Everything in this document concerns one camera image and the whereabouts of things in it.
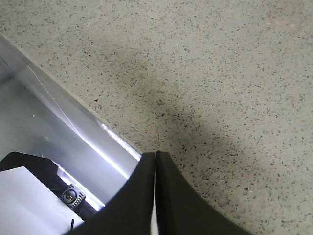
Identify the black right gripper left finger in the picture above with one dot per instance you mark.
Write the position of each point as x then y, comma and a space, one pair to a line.
129, 212

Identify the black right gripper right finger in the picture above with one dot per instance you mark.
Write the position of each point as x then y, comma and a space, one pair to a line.
180, 210

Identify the grey metal table frame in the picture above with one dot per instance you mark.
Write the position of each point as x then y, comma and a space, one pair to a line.
38, 117

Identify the white black mounted box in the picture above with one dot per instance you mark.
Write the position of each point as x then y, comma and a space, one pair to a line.
29, 202

